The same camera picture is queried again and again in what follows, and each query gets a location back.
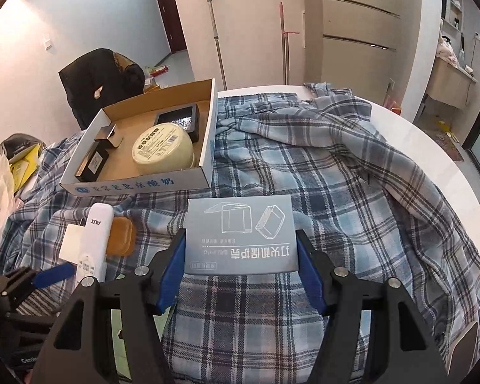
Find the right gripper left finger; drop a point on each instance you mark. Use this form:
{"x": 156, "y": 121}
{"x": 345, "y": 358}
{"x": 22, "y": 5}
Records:
{"x": 79, "y": 346}

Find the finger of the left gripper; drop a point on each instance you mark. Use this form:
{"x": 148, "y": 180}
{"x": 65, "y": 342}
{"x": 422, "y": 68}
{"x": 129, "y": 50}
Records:
{"x": 55, "y": 275}

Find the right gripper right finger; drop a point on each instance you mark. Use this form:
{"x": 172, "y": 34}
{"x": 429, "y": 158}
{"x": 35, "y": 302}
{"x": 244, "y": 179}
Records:
{"x": 400, "y": 348}

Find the white power adapter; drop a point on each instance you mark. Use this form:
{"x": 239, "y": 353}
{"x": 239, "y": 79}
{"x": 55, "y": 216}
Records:
{"x": 71, "y": 243}

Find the white AUX remote control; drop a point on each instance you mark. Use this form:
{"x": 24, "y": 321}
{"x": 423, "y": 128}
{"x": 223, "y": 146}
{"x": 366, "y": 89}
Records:
{"x": 91, "y": 260}

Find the tan leather case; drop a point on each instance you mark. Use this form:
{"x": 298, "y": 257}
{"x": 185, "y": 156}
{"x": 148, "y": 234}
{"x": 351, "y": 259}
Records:
{"x": 122, "y": 238}

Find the small black box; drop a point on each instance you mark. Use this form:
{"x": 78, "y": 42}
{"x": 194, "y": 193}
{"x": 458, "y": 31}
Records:
{"x": 93, "y": 163}

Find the round cream candy tin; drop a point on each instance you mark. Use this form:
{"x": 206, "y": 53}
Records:
{"x": 163, "y": 148}

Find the grey lighter case box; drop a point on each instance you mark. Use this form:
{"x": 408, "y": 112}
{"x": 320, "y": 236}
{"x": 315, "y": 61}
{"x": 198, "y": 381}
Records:
{"x": 240, "y": 236}

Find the black square display case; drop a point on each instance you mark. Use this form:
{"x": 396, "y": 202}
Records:
{"x": 186, "y": 117}

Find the green leather pouch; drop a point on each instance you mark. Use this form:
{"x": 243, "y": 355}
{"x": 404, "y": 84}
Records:
{"x": 144, "y": 352}

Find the smartphone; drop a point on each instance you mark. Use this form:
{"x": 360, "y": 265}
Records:
{"x": 462, "y": 353}

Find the yellow box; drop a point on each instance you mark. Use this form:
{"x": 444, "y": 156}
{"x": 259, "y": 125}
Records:
{"x": 25, "y": 167}

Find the grey bag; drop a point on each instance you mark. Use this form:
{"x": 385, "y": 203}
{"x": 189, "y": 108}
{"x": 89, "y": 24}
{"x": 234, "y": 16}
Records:
{"x": 18, "y": 145}

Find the blue plaid cloth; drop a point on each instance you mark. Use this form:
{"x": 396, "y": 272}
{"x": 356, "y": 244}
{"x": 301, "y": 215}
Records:
{"x": 364, "y": 203}

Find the cardboard tray box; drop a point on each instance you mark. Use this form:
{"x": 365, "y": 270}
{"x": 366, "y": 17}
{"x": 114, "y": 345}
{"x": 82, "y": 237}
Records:
{"x": 133, "y": 117}

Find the floor mat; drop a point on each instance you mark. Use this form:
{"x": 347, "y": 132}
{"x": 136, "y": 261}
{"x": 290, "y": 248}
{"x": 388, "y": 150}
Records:
{"x": 447, "y": 145}

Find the red paper bag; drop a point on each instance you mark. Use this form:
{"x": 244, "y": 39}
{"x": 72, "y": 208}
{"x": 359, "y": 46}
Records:
{"x": 392, "y": 105}

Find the bathroom vanity cabinet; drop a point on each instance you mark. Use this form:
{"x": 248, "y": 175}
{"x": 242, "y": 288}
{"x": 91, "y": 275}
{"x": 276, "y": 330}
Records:
{"x": 449, "y": 85}

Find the dark wooden door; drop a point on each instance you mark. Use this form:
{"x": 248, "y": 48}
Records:
{"x": 172, "y": 25}

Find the beige refrigerator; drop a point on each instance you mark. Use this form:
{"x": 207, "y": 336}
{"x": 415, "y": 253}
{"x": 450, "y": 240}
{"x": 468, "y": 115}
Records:
{"x": 364, "y": 45}

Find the grey mop handle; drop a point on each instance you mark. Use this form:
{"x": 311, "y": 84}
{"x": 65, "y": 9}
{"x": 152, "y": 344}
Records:
{"x": 217, "y": 43}

